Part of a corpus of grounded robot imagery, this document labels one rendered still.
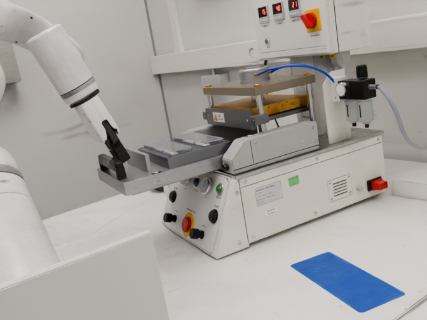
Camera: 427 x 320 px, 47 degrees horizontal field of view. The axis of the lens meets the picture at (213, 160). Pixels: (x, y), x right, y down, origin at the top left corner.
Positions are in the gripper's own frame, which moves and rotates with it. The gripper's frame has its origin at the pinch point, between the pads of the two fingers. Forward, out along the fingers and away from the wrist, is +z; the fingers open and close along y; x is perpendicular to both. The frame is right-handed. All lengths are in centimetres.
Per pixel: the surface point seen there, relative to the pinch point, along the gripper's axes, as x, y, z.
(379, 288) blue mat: 17, 50, 34
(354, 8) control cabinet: 65, 16, -2
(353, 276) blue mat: 17, 44, 34
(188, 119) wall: 67, -133, 42
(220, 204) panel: 10.9, 13.7, 19.5
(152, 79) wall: 68, -155, 17
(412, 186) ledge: 55, 24, 44
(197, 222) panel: 6.2, 4.6, 24.2
